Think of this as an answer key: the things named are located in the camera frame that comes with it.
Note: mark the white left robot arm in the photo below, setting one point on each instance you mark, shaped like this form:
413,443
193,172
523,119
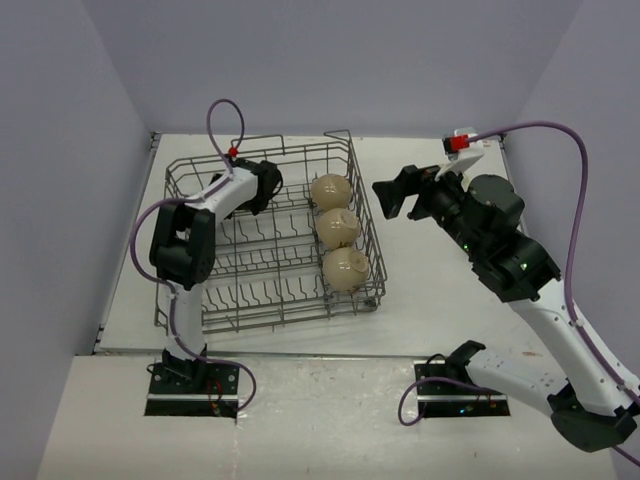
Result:
183,252

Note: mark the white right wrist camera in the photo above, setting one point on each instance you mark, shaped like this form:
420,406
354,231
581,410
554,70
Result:
462,151

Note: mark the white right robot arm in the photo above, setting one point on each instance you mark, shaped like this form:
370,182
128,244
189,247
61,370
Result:
594,402

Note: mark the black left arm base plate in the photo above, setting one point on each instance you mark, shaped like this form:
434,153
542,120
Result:
212,393

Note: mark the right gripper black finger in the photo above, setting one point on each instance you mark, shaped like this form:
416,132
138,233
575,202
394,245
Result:
391,195
410,179

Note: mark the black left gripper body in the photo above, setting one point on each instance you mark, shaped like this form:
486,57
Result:
253,204

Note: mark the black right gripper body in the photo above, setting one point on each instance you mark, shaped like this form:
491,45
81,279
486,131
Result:
443,200

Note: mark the beige bowl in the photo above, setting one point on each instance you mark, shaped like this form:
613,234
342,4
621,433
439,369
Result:
346,269
331,191
338,228

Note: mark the grey wire dish rack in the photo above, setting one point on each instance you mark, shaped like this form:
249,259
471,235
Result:
268,267

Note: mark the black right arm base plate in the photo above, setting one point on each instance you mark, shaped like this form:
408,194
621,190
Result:
444,400

